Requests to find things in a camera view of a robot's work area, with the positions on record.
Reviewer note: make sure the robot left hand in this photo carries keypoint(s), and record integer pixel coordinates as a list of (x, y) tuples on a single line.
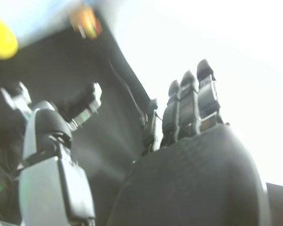
[(191, 176)]

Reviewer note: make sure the yellow foam ball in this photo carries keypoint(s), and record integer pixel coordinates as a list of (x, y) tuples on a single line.
[(2, 40)]

